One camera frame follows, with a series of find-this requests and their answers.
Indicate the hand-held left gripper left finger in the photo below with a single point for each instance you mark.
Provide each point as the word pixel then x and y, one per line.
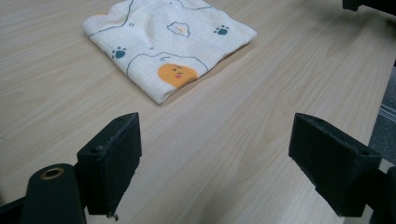
pixel 109 161

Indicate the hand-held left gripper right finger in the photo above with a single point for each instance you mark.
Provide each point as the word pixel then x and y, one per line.
pixel 333 165

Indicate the white printed cloth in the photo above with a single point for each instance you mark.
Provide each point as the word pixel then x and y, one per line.
pixel 162 46

